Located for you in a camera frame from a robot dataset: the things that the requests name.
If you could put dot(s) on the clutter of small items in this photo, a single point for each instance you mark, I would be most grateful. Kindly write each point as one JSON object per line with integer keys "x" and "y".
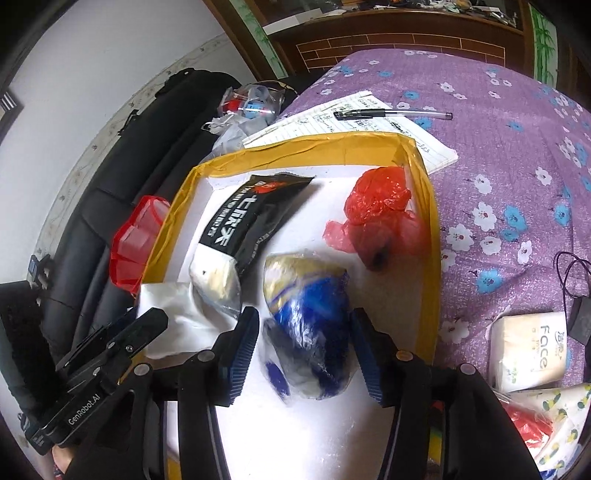
{"x": 438, "y": 7}

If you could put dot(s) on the yellow taped cardboard box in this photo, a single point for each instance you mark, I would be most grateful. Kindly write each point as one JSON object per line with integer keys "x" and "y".
{"x": 295, "y": 147}

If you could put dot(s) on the red plastic bag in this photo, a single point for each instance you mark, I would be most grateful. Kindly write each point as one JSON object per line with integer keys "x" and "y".
{"x": 526, "y": 424}
{"x": 378, "y": 203}

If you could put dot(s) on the wooden glass cabinet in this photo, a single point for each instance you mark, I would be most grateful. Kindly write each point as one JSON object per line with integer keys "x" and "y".
{"x": 392, "y": 46}

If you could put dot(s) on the black printed packet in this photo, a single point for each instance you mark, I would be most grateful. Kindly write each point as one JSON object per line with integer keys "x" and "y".
{"x": 249, "y": 212}

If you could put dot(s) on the black power adapter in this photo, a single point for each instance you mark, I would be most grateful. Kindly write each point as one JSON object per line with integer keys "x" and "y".
{"x": 581, "y": 318}

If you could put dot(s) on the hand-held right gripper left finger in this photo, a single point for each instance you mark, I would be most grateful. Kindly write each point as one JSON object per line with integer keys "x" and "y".
{"x": 242, "y": 355}

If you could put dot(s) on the framed wall picture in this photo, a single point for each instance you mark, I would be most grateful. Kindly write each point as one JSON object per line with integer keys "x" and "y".
{"x": 9, "y": 108}

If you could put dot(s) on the black leather sofa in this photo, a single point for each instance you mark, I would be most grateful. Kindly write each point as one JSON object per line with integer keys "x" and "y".
{"x": 115, "y": 175}

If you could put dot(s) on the black bag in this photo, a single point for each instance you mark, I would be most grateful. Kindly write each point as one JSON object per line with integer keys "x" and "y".
{"x": 184, "y": 92}

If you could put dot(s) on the lemon print tissue pack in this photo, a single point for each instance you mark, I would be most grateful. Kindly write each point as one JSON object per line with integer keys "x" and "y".
{"x": 568, "y": 406}

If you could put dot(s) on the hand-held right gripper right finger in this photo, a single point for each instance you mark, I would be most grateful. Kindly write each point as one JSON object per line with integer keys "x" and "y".
{"x": 369, "y": 360}

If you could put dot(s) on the clear ballpoint pen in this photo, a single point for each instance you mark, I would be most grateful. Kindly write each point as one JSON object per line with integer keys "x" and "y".
{"x": 369, "y": 114}

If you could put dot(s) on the white cloth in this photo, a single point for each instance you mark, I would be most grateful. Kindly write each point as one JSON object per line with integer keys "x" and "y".
{"x": 175, "y": 309}

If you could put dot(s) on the lined paper notebook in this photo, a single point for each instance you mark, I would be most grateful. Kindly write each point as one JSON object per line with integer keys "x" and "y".
{"x": 323, "y": 120}

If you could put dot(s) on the clear plastic bag of bottles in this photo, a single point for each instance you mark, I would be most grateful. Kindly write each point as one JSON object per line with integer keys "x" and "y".
{"x": 249, "y": 106}

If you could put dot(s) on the grey plastic bag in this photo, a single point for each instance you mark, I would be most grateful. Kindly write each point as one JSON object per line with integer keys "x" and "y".
{"x": 228, "y": 141}

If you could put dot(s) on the blue printed plastic bag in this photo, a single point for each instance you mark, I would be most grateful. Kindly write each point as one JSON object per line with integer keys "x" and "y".
{"x": 314, "y": 314}

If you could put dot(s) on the white tissue pack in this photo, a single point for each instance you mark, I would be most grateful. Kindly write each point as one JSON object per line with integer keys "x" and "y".
{"x": 526, "y": 350}

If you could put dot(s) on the red mesh basket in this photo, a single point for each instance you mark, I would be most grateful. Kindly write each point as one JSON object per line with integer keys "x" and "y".
{"x": 134, "y": 249}

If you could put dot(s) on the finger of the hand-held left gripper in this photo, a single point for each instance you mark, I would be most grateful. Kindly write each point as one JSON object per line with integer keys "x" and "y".
{"x": 143, "y": 327}

